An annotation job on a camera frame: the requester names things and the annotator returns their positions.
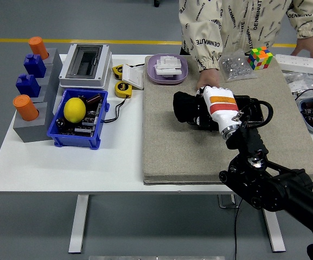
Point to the person's left forearm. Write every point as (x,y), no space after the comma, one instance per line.
(306,19)

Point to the person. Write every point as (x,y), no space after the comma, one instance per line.
(240,21)

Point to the white electrical box grey cover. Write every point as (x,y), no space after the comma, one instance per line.
(69,78)

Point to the grey-brown mat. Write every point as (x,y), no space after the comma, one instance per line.
(172,135)

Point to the yellow lemon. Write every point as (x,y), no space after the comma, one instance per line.
(75,109)

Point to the white power strip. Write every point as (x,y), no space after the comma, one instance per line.
(302,63)

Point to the circuit board with capacitors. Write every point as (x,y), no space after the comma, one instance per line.
(87,126)

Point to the orange cylinder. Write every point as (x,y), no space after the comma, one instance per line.
(38,47)
(26,108)

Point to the blue block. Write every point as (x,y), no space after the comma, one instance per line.
(35,66)
(28,86)

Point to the grey stepped block holder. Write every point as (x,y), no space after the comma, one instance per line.
(34,131)

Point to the clear bag of metal nuts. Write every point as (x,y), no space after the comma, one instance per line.
(236,67)

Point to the person's right forearm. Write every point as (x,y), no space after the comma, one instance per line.
(206,46)

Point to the blue plastic bin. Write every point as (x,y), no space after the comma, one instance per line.
(75,140)

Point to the white wall switch plate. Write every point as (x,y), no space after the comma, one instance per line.
(134,78)

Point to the person's left hand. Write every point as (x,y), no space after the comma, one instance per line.
(308,46)

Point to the white table leg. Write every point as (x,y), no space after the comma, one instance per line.
(275,238)
(79,224)

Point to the black chair wheel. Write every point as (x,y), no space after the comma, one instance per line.
(156,3)

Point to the colourful puzzle cube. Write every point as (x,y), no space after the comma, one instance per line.
(260,58)

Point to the clear plastic bags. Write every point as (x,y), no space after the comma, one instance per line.
(297,81)

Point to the purple bowl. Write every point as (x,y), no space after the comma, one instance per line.
(152,75)

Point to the white switch parts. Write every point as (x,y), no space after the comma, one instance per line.
(168,66)

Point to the metal bracket under table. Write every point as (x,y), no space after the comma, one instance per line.
(225,201)

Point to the yellow tape measure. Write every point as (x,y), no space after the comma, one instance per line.
(122,88)
(117,71)

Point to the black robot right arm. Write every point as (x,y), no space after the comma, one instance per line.
(273,189)

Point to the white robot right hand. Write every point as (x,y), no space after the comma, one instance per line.
(222,107)

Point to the person's right hand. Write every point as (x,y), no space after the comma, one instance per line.
(209,78)

